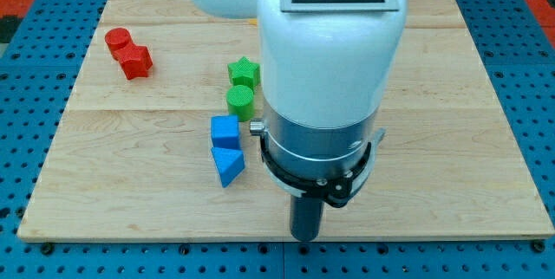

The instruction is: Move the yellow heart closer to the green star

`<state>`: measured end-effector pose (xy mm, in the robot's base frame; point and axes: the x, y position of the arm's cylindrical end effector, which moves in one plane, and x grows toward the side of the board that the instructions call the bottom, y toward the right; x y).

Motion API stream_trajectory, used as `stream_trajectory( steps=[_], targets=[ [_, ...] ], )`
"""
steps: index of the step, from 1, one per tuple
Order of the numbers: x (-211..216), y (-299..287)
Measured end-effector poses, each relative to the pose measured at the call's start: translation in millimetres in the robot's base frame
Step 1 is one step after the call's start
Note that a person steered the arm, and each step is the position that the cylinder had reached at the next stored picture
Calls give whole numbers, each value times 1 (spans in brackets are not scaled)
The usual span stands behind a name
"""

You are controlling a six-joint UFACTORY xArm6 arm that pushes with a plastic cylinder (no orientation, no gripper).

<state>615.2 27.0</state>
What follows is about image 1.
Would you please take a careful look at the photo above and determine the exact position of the blue triangle block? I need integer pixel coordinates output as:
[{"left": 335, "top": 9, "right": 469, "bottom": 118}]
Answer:
[{"left": 211, "top": 147, "right": 245, "bottom": 188}]

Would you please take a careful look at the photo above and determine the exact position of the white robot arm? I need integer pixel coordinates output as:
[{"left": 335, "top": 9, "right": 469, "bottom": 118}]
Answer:
[{"left": 192, "top": 0, "right": 408, "bottom": 207}]

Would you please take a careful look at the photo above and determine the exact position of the red cylinder block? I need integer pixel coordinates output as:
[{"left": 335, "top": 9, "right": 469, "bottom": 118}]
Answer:
[{"left": 104, "top": 27, "right": 132, "bottom": 60}]

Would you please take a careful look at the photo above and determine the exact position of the blue cube block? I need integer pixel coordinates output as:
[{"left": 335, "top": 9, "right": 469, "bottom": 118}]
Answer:
[{"left": 211, "top": 115, "right": 240, "bottom": 150}]

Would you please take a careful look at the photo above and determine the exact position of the green star block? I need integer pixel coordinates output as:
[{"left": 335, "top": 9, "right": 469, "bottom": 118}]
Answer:
[{"left": 227, "top": 56, "right": 261, "bottom": 89}]

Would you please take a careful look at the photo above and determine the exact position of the green cylinder block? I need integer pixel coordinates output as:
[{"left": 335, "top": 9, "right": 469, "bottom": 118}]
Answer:
[{"left": 226, "top": 85, "right": 255, "bottom": 122}]

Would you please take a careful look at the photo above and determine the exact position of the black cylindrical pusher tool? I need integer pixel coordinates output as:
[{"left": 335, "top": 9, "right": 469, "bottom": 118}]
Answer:
[{"left": 290, "top": 196, "right": 323, "bottom": 242}]

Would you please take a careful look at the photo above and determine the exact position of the red star block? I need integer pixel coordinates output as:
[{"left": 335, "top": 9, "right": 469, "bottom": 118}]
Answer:
[{"left": 114, "top": 43, "right": 153, "bottom": 81}]

